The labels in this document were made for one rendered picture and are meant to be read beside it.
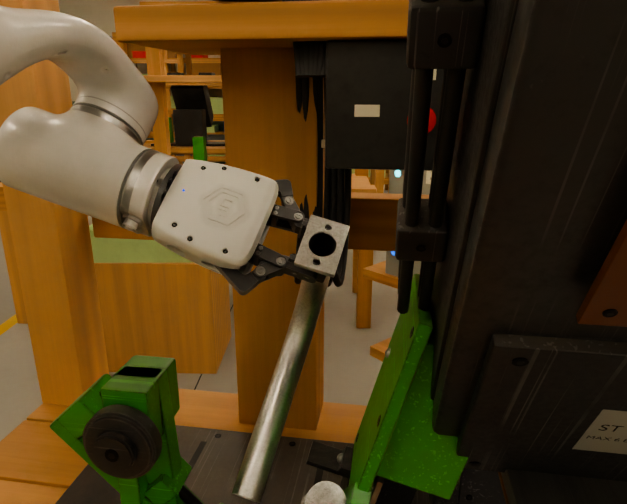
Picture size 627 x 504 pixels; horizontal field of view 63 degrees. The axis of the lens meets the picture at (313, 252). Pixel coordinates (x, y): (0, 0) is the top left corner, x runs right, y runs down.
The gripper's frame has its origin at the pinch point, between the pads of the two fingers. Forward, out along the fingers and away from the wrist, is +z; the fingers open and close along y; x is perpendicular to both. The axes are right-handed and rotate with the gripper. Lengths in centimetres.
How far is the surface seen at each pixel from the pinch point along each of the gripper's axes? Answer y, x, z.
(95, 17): 631, 713, -543
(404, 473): -16.7, 1.1, 14.2
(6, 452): -30, 49, -36
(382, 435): -14.8, -2.3, 10.7
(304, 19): 25.0, -4.1, -9.9
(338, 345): 62, 249, 32
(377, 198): 24.4, 24.9, 6.8
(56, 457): -28, 47, -28
